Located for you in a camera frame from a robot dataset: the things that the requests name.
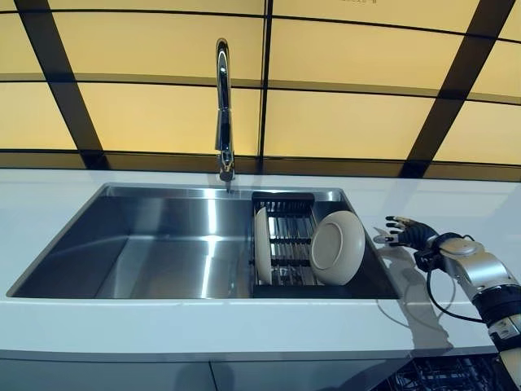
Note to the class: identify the stainless steel sink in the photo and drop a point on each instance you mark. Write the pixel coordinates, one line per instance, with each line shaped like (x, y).
(122, 244)

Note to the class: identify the glossy white base cabinet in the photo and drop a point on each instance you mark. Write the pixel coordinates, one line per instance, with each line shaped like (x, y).
(122, 376)

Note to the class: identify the black sink dish rack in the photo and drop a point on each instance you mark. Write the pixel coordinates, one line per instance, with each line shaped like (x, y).
(291, 240)

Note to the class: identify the right robot hand black glove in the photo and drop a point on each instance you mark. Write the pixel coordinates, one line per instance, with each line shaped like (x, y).
(417, 234)

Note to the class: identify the chrome kitchen faucet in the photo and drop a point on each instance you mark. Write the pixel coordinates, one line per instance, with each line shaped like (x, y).
(224, 122)

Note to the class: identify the deep beige plate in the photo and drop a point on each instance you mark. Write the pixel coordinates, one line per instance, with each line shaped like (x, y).
(338, 248)

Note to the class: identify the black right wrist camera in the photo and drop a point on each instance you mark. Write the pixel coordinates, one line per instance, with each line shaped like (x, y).
(425, 260)

